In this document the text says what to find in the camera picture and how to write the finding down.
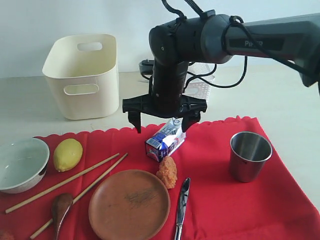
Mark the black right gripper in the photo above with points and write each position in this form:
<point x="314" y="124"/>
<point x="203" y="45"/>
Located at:
<point x="165" y="98"/>

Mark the yellow lemon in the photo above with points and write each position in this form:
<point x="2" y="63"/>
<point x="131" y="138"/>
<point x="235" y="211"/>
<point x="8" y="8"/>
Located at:
<point x="67" y="155"/>

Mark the upper wooden chopstick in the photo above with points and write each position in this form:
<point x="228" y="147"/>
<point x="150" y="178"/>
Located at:
<point x="58" y="185"/>

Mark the orange fried food piece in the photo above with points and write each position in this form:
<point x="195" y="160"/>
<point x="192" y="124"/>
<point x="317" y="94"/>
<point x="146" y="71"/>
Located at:
<point x="167" y="172"/>

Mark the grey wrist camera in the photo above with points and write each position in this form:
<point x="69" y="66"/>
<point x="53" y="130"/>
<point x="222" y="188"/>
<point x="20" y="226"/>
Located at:
<point x="146" y="67"/>

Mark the stainless steel cup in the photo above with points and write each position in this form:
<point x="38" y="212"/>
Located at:
<point x="249" y="151"/>

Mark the pale green bowl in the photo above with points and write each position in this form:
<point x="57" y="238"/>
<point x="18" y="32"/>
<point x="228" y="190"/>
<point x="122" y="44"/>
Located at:
<point x="23" y="164"/>

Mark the blue white milk carton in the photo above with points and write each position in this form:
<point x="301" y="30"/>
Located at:
<point x="166" y="140"/>

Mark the white perforated plastic basket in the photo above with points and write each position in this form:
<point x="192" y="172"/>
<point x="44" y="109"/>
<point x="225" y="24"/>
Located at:
<point x="198" y="88"/>

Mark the brown wooden spoon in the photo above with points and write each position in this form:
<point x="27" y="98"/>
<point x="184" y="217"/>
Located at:
<point x="60" y="207"/>

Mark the wooden chopstick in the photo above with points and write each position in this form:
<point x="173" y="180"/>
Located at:
<point x="58" y="185"/>
<point x="48" y="223"/>

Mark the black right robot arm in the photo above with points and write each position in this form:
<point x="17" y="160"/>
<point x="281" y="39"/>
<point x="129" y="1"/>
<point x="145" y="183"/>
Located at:
<point x="215" y="39"/>

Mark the brown wooden plate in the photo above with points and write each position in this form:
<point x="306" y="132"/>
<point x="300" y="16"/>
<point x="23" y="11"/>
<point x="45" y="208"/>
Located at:
<point x="129" y="205"/>

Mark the cream plastic bin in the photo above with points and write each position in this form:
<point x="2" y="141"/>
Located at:
<point x="82" y="74"/>

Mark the silver table knife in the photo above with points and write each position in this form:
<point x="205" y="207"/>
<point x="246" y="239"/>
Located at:
<point x="181" y="208"/>

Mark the lower wooden chopstick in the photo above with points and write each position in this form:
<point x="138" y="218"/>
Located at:
<point x="48" y="223"/>

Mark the red scalloped cloth mat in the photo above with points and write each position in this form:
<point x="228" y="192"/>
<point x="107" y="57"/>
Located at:
<point x="272" y="207"/>

